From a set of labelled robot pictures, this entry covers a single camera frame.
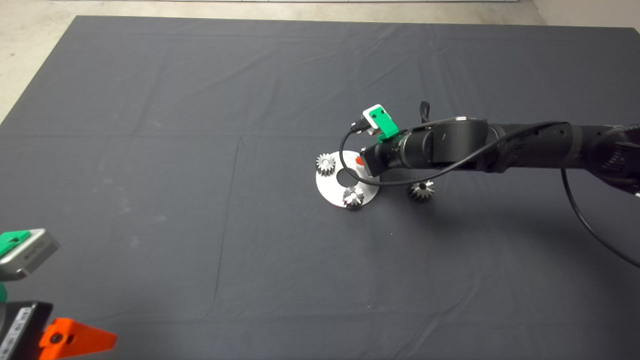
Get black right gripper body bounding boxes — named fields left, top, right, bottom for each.
left=360, top=132, right=407, bottom=178

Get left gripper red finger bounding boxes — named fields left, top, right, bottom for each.
left=39, top=317, right=118, bottom=360

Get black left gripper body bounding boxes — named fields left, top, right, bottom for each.
left=0, top=300, right=54, bottom=360

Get large steel bevel gear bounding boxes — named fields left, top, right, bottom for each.
left=406, top=180, right=436, bottom=203

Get steel spur gear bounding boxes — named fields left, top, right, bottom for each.
left=316, top=154, right=337, bottom=177

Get round metal plate with hole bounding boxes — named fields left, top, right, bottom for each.
left=315, top=150, right=381, bottom=208

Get dark grey table cloth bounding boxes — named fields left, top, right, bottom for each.
left=0, top=15, right=640, bottom=360

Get black right camera cable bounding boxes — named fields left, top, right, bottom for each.
left=339, top=120, right=640, bottom=268

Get green right camera mount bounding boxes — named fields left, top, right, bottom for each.
left=367, top=106, right=400, bottom=144

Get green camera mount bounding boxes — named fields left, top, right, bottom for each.
left=0, top=230, right=31, bottom=302
left=367, top=106, right=400, bottom=144

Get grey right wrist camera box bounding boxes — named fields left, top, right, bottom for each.
left=350, top=104, right=386, bottom=136

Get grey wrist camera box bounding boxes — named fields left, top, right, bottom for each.
left=350, top=104, right=386, bottom=136
left=0, top=228, right=61, bottom=281

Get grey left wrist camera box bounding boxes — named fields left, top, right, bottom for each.
left=0, top=228, right=61, bottom=281

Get green left camera mount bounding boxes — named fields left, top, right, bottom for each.
left=0, top=230, right=31, bottom=302

